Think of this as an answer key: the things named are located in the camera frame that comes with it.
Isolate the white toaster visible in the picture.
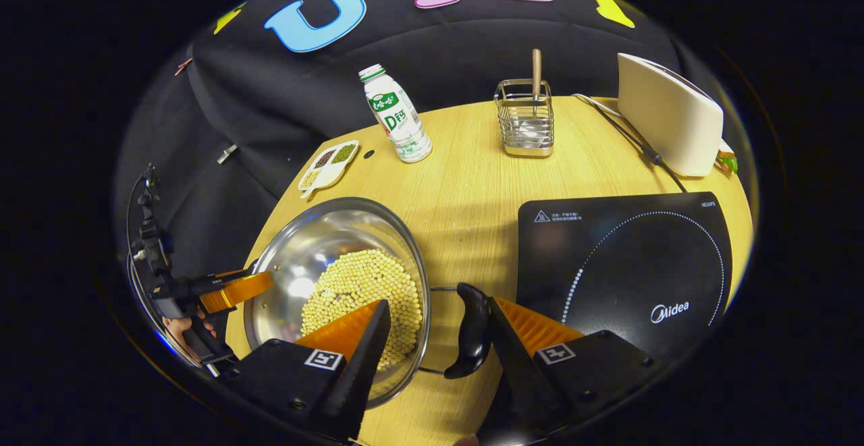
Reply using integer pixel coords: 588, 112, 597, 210
616, 53, 724, 178

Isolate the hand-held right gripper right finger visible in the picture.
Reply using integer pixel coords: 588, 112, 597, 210
475, 296, 677, 446

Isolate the black backdrop cloth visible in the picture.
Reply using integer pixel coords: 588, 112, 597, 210
115, 0, 682, 298

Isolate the black induction cooktop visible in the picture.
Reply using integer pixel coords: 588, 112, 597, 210
516, 192, 734, 366

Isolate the white green-label milk bottle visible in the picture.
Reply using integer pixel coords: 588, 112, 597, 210
358, 63, 433, 164

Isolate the white power cable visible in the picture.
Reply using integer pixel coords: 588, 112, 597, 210
572, 92, 625, 123

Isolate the white divided condiment dish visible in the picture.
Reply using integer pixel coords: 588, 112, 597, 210
298, 140, 360, 200

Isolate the pile of soybeans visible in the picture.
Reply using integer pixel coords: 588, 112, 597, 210
300, 249, 423, 371

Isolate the stainless steel pot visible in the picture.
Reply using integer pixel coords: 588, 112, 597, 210
243, 196, 495, 411

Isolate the black power cable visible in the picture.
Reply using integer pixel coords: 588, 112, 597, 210
586, 99, 689, 194

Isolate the sandwich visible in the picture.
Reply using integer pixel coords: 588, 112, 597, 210
715, 139, 738, 175

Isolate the metal wire utensil holder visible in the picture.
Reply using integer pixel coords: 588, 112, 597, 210
494, 79, 556, 158

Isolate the wooden-handled spoon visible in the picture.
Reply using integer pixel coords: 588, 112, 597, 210
513, 49, 544, 148

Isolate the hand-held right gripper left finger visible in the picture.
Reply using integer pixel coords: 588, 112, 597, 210
216, 300, 392, 443

